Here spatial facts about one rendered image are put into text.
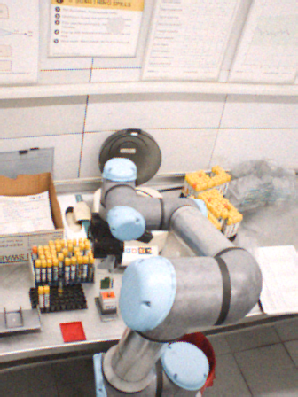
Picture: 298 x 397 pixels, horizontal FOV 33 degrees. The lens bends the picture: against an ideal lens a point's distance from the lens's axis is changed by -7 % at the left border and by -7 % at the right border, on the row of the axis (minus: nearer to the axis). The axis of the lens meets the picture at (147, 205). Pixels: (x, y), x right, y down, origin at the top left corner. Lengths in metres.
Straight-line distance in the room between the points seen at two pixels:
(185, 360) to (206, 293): 0.42
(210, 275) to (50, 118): 1.11
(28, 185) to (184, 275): 1.15
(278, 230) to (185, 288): 1.30
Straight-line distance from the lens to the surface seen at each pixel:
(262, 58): 1.93
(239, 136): 2.09
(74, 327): 1.58
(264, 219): 2.09
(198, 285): 0.79
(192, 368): 1.19
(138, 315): 0.79
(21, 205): 1.84
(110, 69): 1.74
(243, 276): 0.83
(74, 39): 1.66
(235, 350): 2.73
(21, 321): 1.52
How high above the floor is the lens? 2.17
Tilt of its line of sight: 41 degrees down
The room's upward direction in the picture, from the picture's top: 12 degrees clockwise
